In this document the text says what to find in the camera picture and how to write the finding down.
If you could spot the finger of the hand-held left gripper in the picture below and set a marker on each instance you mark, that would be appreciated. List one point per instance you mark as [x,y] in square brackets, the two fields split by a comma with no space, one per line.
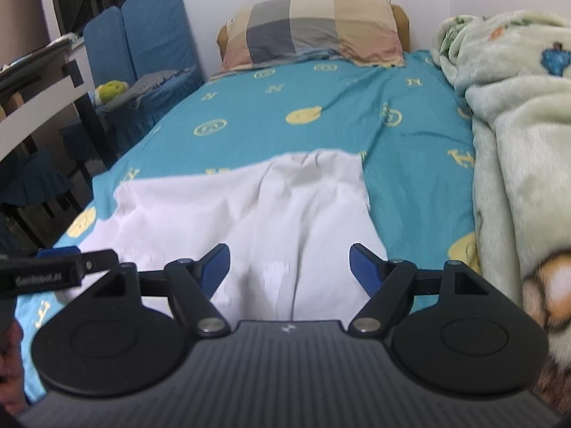
[58,252]
[100,262]

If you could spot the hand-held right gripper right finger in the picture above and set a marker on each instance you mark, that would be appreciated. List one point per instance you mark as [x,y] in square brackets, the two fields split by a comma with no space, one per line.
[363,264]

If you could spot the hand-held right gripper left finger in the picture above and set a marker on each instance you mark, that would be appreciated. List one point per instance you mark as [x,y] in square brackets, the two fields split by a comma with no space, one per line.
[216,262]

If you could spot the white shirt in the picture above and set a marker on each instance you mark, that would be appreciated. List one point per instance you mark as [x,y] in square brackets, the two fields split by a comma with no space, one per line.
[200,214]

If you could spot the person's left hand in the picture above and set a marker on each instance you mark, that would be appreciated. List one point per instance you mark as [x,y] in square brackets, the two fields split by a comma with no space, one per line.
[11,365]

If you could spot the blue covered chair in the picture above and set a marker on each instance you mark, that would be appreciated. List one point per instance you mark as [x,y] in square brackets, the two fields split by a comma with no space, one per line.
[156,31]
[107,44]
[31,178]

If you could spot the bed with teal printed sheet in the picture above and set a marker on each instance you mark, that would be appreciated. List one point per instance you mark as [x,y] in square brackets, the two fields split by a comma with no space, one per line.
[312,142]

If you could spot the wooden table with black legs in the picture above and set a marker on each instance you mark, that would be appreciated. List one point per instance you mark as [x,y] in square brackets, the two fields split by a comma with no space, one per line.
[35,111]

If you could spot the yellow-green plush toy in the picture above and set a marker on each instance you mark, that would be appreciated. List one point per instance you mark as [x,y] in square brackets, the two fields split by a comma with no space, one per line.
[111,91]

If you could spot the grey cloth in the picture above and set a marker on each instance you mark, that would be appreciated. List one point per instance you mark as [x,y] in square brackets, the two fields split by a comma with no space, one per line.
[142,84]

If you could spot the pale green fleece blanket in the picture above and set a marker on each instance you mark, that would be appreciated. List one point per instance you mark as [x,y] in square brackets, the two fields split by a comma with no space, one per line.
[526,142]

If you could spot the brown refrigerator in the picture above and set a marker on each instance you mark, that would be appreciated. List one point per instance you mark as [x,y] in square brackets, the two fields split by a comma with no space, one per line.
[22,18]

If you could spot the orange-brown cushion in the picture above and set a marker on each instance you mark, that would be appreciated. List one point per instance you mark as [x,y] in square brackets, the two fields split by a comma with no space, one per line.
[401,26]

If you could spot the plaid pillow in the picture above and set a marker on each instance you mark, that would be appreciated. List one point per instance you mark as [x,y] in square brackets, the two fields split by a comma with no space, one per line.
[312,26]

